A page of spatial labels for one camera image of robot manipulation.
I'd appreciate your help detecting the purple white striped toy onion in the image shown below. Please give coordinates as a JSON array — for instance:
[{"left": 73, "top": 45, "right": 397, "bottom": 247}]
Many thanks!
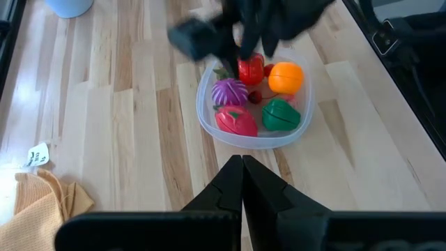
[{"left": 211, "top": 77, "right": 249, "bottom": 107}]

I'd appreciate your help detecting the grey table-level camera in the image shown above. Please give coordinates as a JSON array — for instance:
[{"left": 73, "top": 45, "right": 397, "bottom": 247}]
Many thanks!
[{"left": 371, "top": 19, "right": 401, "bottom": 56}]

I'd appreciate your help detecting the green toy pepper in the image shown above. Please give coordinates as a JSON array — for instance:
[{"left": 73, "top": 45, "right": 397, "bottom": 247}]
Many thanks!
[{"left": 261, "top": 98, "right": 302, "bottom": 132}]

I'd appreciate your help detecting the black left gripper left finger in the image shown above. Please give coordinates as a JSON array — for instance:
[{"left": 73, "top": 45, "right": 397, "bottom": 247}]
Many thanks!
[{"left": 54, "top": 155, "right": 244, "bottom": 251}]

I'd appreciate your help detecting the yellow folded cloth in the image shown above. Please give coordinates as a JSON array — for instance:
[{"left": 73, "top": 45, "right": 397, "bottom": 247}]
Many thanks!
[{"left": 0, "top": 168, "right": 95, "bottom": 251}]

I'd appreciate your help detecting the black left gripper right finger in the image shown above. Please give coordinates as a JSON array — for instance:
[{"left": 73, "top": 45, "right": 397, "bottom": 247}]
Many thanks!
[{"left": 242, "top": 155, "right": 446, "bottom": 251}]

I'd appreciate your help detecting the dark red toy cherry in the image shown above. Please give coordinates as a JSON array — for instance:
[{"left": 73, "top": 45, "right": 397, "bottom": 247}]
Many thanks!
[{"left": 247, "top": 90, "right": 279, "bottom": 105}]

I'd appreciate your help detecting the clear plastic tupperware container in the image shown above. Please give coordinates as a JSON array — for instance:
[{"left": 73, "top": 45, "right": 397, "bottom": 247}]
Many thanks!
[{"left": 196, "top": 52, "right": 316, "bottom": 150}]

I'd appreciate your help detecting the orange toy orange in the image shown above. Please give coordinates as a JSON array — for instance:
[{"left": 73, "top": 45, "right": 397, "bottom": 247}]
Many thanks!
[{"left": 267, "top": 61, "right": 305, "bottom": 96}]

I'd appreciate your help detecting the red dragon fruit toy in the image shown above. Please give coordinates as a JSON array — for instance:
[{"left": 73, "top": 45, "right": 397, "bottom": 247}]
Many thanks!
[{"left": 213, "top": 105, "right": 259, "bottom": 137}]

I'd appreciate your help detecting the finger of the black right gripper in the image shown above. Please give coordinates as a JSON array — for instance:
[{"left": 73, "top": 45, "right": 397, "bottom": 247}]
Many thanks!
[
  {"left": 260, "top": 31, "right": 283, "bottom": 59},
  {"left": 217, "top": 38, "right": 242, "bottom": 79}
]

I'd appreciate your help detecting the white paper note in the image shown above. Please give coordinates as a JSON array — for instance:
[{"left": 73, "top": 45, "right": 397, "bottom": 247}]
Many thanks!
[{"left": 26, "top": 142, "right": 51, "bottom": 167}]

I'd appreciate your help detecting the red toy pepper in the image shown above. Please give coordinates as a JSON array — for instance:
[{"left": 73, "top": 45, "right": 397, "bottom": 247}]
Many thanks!
[{"left": 238, "top": 52, "right": 266, "bottom": 86}]

